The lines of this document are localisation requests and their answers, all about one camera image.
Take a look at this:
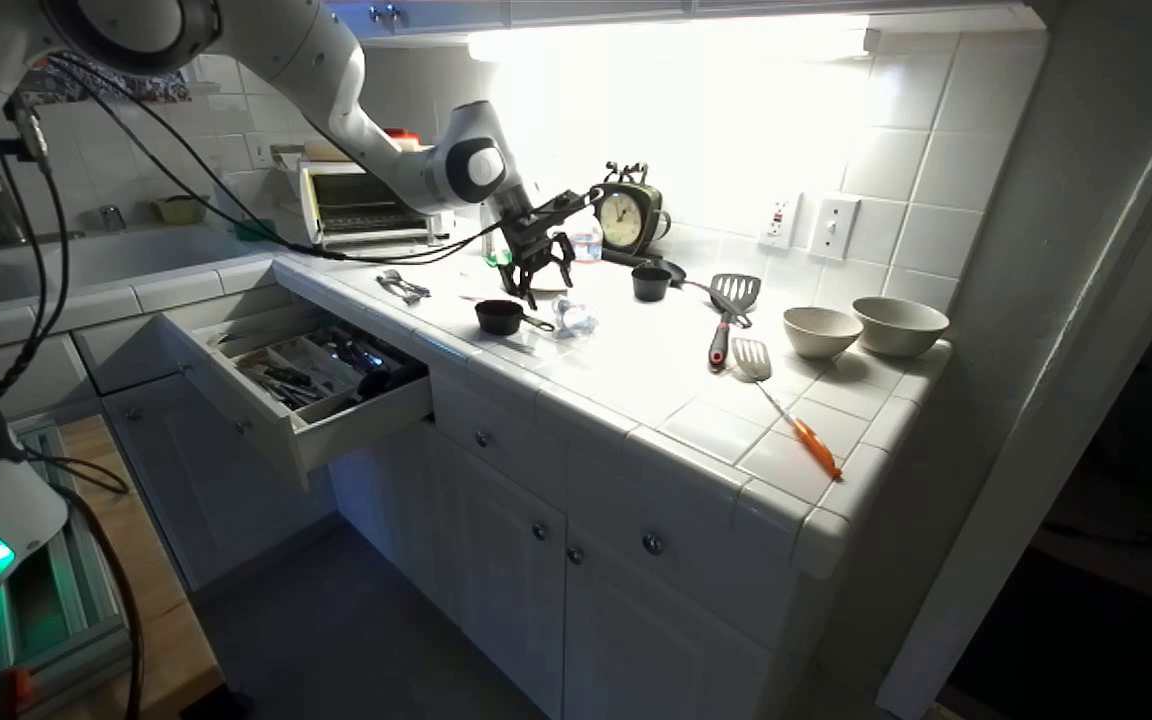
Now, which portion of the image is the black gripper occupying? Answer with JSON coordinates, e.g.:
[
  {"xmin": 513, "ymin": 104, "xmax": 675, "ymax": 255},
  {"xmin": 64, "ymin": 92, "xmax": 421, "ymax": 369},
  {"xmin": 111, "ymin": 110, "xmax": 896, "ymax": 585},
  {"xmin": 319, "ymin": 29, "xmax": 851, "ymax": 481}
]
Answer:
[{"xmin": 494, "ymin": 190, "xmax": 584, "ymax": 302}]

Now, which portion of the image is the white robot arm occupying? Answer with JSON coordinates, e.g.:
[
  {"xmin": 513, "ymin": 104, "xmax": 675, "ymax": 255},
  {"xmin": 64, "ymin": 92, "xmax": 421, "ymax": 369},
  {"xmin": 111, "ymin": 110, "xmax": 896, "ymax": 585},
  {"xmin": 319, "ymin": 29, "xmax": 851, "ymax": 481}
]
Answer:
[{"xmin": 0, "ymin": 0, "xmax": 584, "ymax": 302}]

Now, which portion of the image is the small black cup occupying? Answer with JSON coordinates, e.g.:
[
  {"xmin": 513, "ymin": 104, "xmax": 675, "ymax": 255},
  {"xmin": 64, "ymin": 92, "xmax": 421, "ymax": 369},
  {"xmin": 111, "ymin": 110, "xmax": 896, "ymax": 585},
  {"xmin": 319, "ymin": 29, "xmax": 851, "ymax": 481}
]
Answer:
[{"xmin": 475, "ymin": 302, "xmax": 523, "ymax": 336}]

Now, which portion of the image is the black vintage clock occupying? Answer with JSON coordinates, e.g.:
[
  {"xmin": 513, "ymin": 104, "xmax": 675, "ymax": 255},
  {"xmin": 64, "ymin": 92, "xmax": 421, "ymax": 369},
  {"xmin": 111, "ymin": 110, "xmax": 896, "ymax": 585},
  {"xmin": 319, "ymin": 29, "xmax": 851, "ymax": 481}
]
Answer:
[{"xmin": 590, "ymin": 163, "xmax": 665, "ymax": 264}]

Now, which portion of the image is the black measuring cup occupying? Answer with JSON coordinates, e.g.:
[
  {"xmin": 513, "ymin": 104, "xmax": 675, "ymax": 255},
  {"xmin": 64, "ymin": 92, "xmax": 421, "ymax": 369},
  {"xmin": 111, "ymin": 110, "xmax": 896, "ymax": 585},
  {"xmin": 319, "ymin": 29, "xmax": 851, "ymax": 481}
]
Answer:
[{"xmin": 633, "ymin": 264, "xmax": 682, "ymax": 306}]

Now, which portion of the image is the white toaster oven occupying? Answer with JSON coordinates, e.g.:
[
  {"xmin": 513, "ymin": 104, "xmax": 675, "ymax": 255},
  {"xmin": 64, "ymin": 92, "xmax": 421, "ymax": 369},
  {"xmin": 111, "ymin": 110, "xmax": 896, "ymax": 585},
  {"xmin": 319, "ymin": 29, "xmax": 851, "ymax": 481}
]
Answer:
[{"xmin": 296, "ymin": 163, "xmax": 432, "ymax": 249}]

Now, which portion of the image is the white open cutlery drawer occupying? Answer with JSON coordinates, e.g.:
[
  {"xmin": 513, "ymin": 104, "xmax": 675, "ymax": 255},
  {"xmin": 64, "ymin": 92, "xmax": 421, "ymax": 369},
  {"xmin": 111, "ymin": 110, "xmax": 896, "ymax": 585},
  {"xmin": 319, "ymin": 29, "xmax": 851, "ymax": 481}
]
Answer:
[{"xmin": 160, "ymin": 302, "xmax": 432, "ymax": 486}]

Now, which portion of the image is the white bowl left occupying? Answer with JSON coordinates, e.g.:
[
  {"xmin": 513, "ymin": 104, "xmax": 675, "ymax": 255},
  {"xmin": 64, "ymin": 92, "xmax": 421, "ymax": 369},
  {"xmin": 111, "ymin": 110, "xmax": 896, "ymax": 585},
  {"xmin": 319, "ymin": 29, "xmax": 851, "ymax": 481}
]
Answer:
[{"xmin": 785, "ymin": 306, "xmax": 863, "ymax": 361}]

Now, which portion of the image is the white bowl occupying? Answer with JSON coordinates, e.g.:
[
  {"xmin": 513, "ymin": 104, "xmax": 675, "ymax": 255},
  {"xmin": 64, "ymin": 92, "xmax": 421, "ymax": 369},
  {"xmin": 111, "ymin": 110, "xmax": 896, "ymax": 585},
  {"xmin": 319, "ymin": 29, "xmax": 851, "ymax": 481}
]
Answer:
[
  {"xmin": 851, "ymin": 295, "xmax": 948, "ymax": 361},
  {"xmin": 785, "ymin": 306, "xmax": 863, "ymax": 361}
]

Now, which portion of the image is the white bowl right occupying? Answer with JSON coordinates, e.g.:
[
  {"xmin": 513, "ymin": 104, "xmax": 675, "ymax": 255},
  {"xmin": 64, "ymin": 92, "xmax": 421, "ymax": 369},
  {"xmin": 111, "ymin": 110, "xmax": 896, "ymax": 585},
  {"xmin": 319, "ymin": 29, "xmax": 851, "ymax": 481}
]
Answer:
[{"xmin": 851, "ymin": 295, "xmax": 948, "ymax": 361}]

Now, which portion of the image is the black handled cutlery pair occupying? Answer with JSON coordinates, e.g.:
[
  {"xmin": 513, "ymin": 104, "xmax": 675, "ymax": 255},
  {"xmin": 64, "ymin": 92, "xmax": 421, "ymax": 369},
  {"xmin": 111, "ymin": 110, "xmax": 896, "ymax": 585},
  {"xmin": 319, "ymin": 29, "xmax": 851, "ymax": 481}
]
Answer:
[{"xmin": 374, "ymin": 267, "xmax": 432, "ymax": 306}]

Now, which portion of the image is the black slotted spatula red handle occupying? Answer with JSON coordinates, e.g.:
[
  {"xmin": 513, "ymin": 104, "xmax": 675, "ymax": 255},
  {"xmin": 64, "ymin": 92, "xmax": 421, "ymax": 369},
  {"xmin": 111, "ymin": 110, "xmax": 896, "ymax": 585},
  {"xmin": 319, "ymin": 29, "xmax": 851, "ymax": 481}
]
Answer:
[{"xmin": 706, "ymin": 272, "xmax": 758, "ymax": 371}]

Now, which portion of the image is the white wall outlet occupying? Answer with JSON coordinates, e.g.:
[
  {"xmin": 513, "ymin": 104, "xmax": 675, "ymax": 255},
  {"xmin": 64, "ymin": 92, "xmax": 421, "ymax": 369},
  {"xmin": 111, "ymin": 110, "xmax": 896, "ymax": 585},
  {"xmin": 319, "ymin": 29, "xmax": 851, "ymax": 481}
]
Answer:
[{"xmin": 808, "ymin": 196, "xmax": 858, "ymax": 264}]

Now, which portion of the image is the orange handled tool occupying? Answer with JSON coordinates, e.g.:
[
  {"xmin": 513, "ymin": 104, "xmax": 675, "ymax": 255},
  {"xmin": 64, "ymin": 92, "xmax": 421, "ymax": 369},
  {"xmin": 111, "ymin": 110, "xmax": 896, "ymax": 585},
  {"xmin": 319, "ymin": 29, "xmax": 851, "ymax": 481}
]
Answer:
[{"xmin": 758, "ymin": 389, "xmax": 844, "ymax": 486}]

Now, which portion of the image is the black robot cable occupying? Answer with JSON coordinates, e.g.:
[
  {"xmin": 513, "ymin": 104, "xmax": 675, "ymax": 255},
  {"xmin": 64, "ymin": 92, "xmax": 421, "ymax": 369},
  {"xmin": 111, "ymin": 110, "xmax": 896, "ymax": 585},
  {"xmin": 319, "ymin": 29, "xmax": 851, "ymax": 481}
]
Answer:
[{"xmin": 0, "ymin": 51, "xmax": 506, "ymax": 272}]

